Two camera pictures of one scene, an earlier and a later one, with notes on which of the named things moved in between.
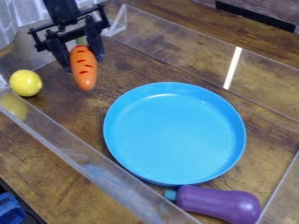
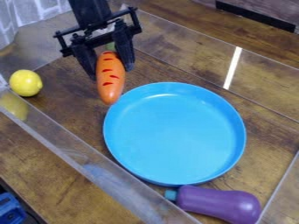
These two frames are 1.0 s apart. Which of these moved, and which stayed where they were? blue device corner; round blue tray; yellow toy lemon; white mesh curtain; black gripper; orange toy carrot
Moved: orange toy carrot; black gripper
Stayed: white mesh curtain; yellow toy lemon; round blue tray; blue device corner
